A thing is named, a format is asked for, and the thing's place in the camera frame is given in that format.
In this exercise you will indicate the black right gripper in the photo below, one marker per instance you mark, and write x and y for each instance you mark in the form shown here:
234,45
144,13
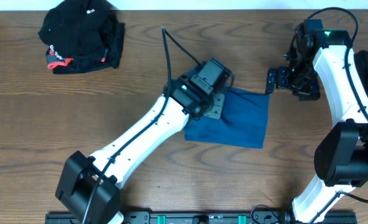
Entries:
311,92

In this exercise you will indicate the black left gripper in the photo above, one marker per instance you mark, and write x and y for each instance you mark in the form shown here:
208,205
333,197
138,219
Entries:
217,112

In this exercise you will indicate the blue polo shirt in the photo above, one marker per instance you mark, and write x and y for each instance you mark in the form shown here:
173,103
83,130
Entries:
243,121

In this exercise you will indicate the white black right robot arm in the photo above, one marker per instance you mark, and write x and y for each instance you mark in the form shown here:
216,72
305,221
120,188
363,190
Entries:
322,60

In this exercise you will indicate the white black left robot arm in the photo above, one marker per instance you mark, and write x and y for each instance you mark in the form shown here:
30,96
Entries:
89,186

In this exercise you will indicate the black folded garment red trim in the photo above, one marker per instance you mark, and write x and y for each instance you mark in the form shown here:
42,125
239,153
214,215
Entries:
82,36

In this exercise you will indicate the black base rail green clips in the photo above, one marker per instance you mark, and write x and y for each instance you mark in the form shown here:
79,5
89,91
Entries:
260,214

